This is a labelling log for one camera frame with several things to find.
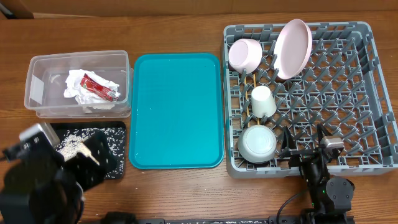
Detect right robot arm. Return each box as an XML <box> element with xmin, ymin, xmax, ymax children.
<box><xmin>275</xmin><ymin>124</ymin><xmax>355</xmax><ymax>223</ymax></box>

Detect white napkin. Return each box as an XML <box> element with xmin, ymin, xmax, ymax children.
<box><xmin>63</xmin><ymin>69</ymin><xmax>121</xmax><ymax>110</ymax></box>

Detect large pink plate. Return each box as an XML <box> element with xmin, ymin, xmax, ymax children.
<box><xmin>274</xmin><ymin>19</ymin><xmax>312</xmax><ymax>80</ymax></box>

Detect white rice pile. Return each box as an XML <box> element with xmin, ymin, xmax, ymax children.
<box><xmin>56</xmin><ymin>127</ymin><xmax>126</xmax><ymax>179</ymax></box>

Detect grey bowl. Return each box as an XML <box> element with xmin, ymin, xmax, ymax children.
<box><xmin>237</xmin><ymin>125</ymin><xmax>277</xmax><ymax>164</ymax></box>

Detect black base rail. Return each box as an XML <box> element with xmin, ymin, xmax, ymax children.
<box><xmin>99</xmin><ymin>211</ymin><xmax>355</xmax><ymax>224</ymax></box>

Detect grey dishwasher rack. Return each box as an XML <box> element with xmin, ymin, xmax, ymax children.
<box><xmin>223</xmin><ymin>22</ymin><xmax>397</xmax><ymax>179</ymax></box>

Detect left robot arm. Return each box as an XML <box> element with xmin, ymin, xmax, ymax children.
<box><xmin>1</xmin><ymin>132</ymin><xmax>116</xmax><ymax>223</ymax></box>

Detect wooden chopstick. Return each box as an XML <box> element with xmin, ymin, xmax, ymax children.
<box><xmin>251</xmin><ymin>73</ymin><xmax>260</xmax><ymax>125</ymax></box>
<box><xmin>244</xmin><ymin>77</ymin><xmax>251</xmax><ymax>128</ymax></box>

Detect teal plastic tray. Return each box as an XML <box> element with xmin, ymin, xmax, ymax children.
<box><xmin>129</xmin><ymin>53</ymin><xmax>224</xmax><ymax>169</ymax></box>

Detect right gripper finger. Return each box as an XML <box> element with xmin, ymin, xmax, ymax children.
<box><xmin>279</xmin><ymin>126</ymin><xmax>295</xmax><ymax>156</ymax></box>
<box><xmin>317</xmin><ymin>123</ymin><xmax>332</xmax><ymax>139</ymax></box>

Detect small pink saucer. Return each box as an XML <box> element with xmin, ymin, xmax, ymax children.
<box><xmin>228</xmin><ymin>39</ymin><xmax>262</xmax><ymax>74</ymax></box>

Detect black plastic tray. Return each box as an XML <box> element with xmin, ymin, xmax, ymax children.
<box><xmin>51</xmin><ymin>121</ymin><xmax>126</xmax><ymax>179</ymax></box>

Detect red ketchup packet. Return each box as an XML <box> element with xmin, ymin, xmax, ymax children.
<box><xmin>80</xmin><ymin>74</ymin><xmax>118</xmax><ymax>101</ymax></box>

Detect pale green cup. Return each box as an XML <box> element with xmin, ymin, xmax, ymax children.
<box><xmin>251</xmin><ymin>86</ymin><xmax>277</xmax><ymax>118</ymax></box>

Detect clear plastic bin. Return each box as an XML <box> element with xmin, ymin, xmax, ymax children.
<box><xmin>24</xmin><ymin>50</ymin><xmax>133</xmax><ymax>118</ymax></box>

